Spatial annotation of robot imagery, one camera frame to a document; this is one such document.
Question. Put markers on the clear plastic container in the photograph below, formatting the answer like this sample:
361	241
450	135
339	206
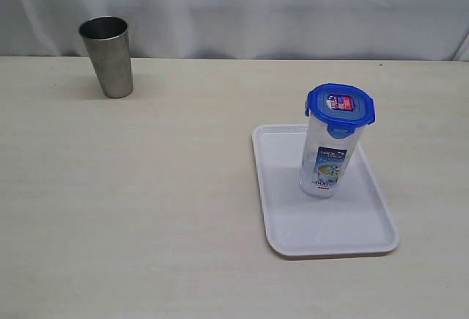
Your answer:
326	155

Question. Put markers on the blue container lid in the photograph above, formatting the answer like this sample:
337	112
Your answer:
343	108

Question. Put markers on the stainless steel cup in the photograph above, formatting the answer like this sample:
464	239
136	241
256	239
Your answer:
107	45

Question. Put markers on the white plastic tray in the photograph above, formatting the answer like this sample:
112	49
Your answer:
353	222

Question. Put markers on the white backdrop cloth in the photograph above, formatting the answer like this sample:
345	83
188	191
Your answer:
247	29

